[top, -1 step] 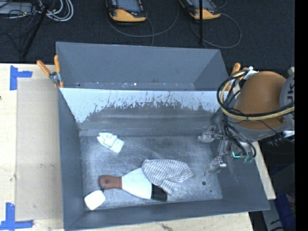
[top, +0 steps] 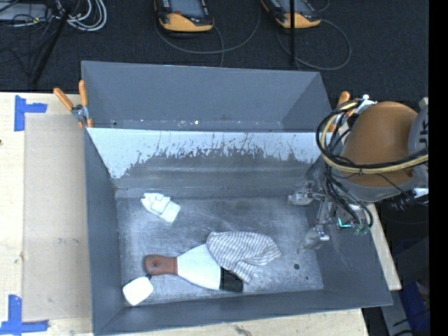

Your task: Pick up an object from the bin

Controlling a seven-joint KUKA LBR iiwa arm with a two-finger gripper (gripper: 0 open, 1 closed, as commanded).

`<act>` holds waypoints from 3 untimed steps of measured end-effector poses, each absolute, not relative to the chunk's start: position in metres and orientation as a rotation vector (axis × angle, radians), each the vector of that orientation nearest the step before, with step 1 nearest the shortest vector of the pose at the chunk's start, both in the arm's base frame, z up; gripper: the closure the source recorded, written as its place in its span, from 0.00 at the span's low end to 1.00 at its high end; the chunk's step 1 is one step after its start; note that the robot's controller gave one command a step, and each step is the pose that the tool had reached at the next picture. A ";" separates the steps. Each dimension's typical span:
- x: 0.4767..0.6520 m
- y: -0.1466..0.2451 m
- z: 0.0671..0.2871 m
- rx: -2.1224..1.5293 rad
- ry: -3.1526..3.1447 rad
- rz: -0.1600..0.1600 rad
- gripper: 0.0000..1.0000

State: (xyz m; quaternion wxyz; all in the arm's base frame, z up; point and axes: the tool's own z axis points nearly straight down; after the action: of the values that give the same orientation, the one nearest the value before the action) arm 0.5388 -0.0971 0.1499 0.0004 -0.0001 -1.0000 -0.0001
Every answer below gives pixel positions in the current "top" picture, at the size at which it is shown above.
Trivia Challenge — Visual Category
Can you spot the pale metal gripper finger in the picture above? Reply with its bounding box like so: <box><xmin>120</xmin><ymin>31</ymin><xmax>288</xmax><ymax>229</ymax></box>
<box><xmin>297</xmin><ymin>224</ymin><xmax>331</xmax><ymax>255</ymax></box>
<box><xmin>287</xmin><ymin>181</ymin><xmax>316</xmax><ymax>207</ymax></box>

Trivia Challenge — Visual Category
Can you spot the grey striped white cloth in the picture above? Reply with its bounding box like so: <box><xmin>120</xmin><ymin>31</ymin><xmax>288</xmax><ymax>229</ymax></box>
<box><xmin>205</xmin><ymin>231</ymin><xmax>283</xmax><ymax>284</ymax></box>

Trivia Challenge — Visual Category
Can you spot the grey metal bin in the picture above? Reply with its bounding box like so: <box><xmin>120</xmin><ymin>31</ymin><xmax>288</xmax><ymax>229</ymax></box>
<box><xmin>80</xmin><ymin>60</ymin><xmax>393</xmax><ymax>336</ymax></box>

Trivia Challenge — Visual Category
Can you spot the white lumpy plastic toy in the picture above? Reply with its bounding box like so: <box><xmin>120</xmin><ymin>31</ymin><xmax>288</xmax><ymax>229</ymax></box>
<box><xmin>140</xmin><ymin>192</ymin><xmax>182</xmax><ymax>225</ymax></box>

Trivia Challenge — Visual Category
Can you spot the white rounded block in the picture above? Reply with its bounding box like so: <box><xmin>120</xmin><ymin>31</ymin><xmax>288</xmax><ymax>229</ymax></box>
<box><xmin>122</xmin><ymin>276</ymin><xmax>155</xmax><ymax>307</ymax></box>

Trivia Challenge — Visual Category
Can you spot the pale wood flat board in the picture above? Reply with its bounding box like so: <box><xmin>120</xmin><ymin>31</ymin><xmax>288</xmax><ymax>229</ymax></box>
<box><xmin>21</xmin><ymin>112</ymin><xmax>93</xmax><ymax>323</ymax></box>

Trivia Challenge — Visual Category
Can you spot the brown-handled white paint brush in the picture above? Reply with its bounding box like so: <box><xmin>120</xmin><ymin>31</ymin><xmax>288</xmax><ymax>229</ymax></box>
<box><xmin>143</xmin><ymin>244</ymin><xmax>244</xmax><ymax>293</ymax></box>

